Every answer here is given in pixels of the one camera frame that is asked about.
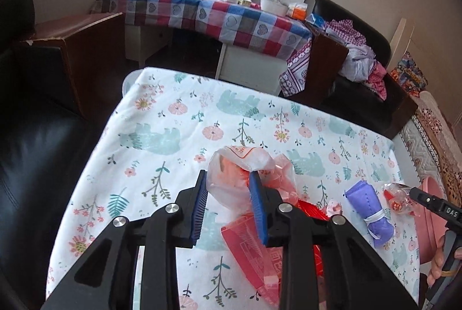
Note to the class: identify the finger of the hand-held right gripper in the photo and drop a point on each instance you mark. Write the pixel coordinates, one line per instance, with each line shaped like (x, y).
(427, 201)

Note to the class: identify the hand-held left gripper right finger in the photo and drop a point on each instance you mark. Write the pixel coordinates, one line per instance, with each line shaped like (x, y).
(258, 209)

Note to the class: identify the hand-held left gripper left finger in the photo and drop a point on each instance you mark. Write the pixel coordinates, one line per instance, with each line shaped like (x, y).
(200, 209)

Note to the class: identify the pink plastic bucket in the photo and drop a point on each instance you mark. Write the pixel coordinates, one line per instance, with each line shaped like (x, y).
(427, 234)

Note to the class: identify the clear candy wrapper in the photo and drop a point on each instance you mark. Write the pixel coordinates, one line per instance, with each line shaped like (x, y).
(395, 201)

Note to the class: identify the red plastic packet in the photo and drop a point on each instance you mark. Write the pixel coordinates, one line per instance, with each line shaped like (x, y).
(249, 248)

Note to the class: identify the clear red-printed plastic bag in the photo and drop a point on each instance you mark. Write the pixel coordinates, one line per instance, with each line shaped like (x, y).
(234, 169)

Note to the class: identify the red plastic sheet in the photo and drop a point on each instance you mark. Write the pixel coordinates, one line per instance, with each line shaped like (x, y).
(312, 212)

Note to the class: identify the purple bag roll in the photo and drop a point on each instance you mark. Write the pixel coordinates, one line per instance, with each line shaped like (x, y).
(364, 201)

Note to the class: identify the person's right hand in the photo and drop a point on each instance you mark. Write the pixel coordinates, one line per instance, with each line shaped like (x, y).
(436, 265)

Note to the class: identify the beige wooden bed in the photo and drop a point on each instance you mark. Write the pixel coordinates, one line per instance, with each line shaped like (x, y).
(415, 136)

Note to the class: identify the floral bedspread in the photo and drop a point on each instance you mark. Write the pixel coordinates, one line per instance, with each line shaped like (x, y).
(444, 129)

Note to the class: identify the floral bear print tablecloth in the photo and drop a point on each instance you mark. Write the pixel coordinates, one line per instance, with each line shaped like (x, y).
(162, 122)

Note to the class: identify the black leather armchair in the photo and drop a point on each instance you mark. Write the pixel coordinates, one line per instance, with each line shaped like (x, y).
(361, 104)

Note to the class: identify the colourful printed pillow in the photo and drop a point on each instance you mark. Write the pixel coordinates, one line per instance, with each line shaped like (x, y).
(408, 73)

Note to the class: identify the pink dotted garment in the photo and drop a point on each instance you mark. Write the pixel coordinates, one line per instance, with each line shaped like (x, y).
(377, 79)

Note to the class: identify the white desk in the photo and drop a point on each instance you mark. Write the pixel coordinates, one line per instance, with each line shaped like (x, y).
(249, 68)

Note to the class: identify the purple patterned cloth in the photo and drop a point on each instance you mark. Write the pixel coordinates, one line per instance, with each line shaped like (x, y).
(296, 72)

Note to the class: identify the grey garment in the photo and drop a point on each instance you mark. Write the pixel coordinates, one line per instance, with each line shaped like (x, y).
(357, 61)

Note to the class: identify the black leather sofa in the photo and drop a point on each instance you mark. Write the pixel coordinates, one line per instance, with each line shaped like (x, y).
(36, 169)

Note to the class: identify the purple checked shirt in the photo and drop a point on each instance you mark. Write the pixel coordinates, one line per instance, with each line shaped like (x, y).
(343, 30)

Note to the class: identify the checked tablecloth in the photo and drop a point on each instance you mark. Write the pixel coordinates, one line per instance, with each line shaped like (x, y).
(216, 14)

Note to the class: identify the blue plastic packet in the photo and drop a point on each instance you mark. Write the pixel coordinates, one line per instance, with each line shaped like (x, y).
(317, 19)

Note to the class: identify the orange tissue box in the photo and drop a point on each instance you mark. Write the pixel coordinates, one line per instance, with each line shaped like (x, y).
(297, 11)

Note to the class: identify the white bowl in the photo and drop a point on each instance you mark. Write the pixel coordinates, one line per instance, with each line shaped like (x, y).
(272, 7)

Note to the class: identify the small white box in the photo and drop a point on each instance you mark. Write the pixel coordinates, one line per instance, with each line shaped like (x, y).
(242, 0)

